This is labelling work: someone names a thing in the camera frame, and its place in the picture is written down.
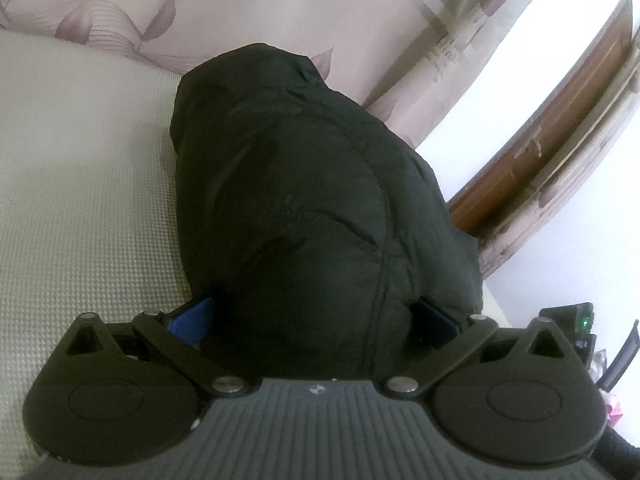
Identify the leaf patterned curtain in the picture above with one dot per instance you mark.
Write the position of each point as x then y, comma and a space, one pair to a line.
407, 62

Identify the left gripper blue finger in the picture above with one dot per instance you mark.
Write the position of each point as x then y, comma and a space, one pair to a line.
189, 322

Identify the brown wooden door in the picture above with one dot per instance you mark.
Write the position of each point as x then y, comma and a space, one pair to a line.
487, 197

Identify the beige woven mattress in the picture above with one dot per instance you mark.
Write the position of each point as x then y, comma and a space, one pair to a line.
93, 386

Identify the black jacket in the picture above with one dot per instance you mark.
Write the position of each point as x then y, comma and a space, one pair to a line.
320, 240

